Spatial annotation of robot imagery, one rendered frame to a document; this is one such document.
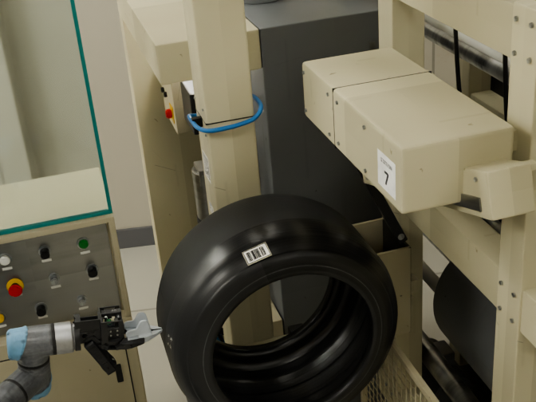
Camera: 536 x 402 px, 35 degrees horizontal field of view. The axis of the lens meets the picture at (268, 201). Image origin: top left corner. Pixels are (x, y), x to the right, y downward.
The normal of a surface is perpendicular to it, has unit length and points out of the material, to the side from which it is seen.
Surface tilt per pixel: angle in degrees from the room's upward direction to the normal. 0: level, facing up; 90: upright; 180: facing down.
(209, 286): 56
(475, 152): 90
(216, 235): 26
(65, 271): 90
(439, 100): 0
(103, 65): 90
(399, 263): 90
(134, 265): 0
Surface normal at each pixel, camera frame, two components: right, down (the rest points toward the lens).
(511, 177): 0.25, 0.12
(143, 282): -0.07, -0.89
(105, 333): 0.29, 0.42
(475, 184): -0.96, 0.19
